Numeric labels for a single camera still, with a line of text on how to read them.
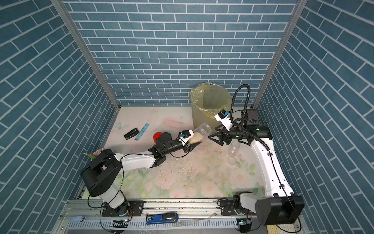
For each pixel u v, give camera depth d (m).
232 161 0.91
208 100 1.04
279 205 0.37
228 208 0.74
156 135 0.87
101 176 0.45
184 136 0.65
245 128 0.54
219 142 0.63
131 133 1.02
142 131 1.05
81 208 0.75
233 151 0.95
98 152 0.83
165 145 0.67
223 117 0.61
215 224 0.71
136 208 0.73
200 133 0.76
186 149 0.71
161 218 0.67
